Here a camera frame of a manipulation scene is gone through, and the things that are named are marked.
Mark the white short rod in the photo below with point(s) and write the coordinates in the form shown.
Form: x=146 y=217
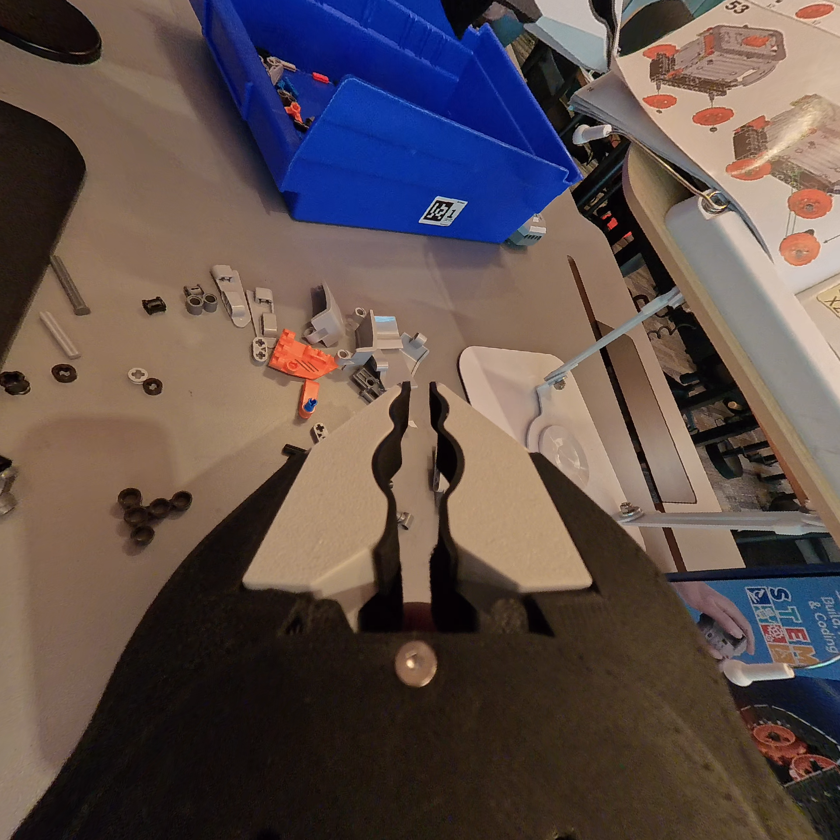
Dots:
x=59 y=334

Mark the grey arched panel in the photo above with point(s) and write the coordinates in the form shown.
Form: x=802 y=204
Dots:
x=325 y=318

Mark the grey large shell panel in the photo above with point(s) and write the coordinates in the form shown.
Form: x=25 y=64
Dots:
x=384 y=341

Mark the grey ribbed part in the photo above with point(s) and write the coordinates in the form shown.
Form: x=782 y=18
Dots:
x=526 y=233

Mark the grey metal disc bracket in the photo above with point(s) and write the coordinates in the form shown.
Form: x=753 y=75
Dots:
x=564 y=453

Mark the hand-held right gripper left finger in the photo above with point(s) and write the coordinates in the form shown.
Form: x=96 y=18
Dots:
x=315 y=525

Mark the orange ridged wedge panel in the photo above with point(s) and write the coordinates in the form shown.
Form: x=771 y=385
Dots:
x=298 y=358

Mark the dark grey triple connector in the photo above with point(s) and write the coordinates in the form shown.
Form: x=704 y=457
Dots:
x=200 y=302

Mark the light grey holed curved panel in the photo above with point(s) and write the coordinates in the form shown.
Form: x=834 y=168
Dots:
x=436 y=472

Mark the heap of assorted toy pins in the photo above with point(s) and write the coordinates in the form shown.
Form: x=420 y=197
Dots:
x=289 y=85

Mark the cluster of black bushes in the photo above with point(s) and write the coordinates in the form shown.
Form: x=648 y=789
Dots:
x=157 y=508

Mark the black round bush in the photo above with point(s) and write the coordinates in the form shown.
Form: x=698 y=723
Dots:
x=152 y=386
x=154 y=306
x=64 y=373
x=13 y=382

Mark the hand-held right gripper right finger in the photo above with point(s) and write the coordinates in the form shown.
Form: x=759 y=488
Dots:
x=518 y=525

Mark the printed instruction booklet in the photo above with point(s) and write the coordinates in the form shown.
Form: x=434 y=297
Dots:
x=722 y=98

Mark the white book stand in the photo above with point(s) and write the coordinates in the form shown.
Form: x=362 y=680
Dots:
x=656 y=197

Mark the grey slim fairing panel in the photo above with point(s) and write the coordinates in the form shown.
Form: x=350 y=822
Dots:
x=266 y=312
x=233 y=295

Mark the printed toy packaging box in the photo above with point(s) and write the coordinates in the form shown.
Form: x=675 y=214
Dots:
x=787 y=623

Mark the orange connector with blue pin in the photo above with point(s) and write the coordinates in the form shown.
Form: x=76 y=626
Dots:
x=307 y=400

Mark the light grey two-hole liftarm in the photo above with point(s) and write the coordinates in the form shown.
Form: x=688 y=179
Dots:
x=319 y=430
x=262 y=349

